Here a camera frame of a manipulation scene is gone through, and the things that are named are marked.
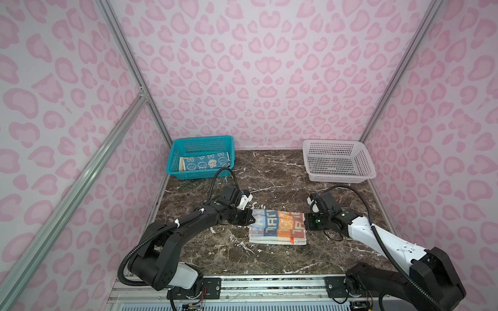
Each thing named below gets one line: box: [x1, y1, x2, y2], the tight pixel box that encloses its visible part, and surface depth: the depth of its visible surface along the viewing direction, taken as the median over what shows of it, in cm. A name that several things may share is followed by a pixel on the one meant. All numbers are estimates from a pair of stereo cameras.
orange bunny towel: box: [178, 156, 187, 172], surface depth 109 cm
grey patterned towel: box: [249, 208, 307, 246], surface depth 87 cm
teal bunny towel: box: [178, 151, 231, 172], surface depth 112 cm
